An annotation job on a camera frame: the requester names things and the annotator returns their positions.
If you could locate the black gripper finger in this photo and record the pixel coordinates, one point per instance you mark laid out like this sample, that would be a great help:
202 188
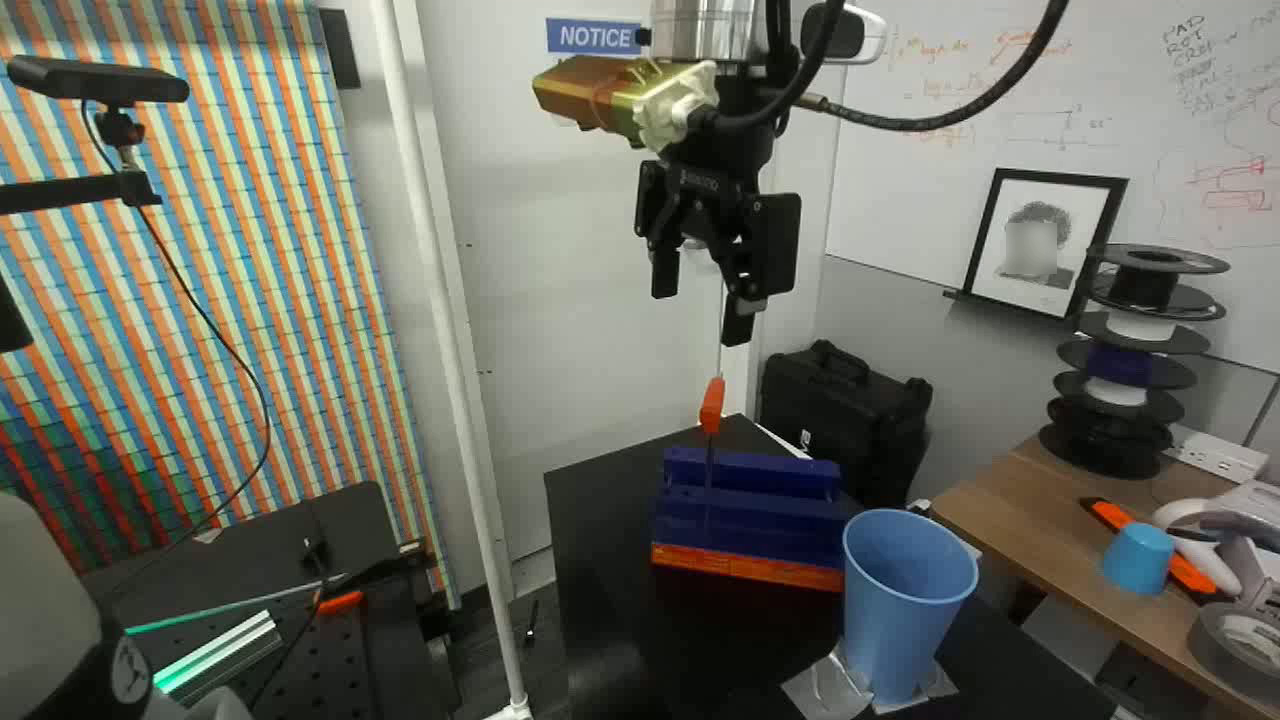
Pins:
743 310
665 270

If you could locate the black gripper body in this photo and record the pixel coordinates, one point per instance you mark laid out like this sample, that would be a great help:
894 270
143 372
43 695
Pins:
725 213

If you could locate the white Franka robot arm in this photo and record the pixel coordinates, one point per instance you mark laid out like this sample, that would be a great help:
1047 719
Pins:
746 40

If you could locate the big blue cup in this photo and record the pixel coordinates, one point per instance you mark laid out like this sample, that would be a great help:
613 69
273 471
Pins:
904 603

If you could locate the metal plate under cup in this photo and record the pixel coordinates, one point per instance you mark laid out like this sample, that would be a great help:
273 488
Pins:
814 695

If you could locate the black hard case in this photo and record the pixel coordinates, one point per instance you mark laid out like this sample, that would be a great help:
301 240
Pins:
842 415

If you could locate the blue tool rack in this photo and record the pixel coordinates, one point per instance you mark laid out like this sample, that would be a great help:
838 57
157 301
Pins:
746 515

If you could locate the blue notice sign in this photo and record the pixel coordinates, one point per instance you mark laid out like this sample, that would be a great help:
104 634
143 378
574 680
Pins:
596 36

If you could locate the white support pole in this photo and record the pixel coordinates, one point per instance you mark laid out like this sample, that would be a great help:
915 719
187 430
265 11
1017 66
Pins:
444 347

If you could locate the framed portrait photo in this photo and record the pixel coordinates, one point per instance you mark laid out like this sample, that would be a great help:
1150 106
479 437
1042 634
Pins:
1042 246

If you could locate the black cabinet table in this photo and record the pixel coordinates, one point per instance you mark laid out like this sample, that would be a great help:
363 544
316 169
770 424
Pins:
665 627

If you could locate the wooden desk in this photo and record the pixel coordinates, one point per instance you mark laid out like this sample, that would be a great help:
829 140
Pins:
1042 521

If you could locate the stack of filament spools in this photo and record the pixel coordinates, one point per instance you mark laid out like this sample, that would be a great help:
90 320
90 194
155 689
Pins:
1129 361

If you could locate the whiteboard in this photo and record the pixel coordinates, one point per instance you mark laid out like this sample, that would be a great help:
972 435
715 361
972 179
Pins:
1144 122

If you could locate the black optical breadboard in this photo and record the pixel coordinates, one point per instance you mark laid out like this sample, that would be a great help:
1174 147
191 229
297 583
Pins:
306 641

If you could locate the orange utility knife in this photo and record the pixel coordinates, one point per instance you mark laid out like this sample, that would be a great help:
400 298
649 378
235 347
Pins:
1184 569

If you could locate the aluminium bar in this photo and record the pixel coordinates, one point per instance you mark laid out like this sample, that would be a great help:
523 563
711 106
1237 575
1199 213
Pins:
212 652

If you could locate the grey tape roll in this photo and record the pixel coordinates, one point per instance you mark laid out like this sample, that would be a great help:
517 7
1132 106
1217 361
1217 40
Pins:
1243 644

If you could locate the gold wrist camera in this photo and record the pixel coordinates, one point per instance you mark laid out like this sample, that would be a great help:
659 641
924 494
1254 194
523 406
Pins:
606 96

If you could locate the black camera on stand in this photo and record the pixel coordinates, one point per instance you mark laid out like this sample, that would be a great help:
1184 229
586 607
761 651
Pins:
94 83

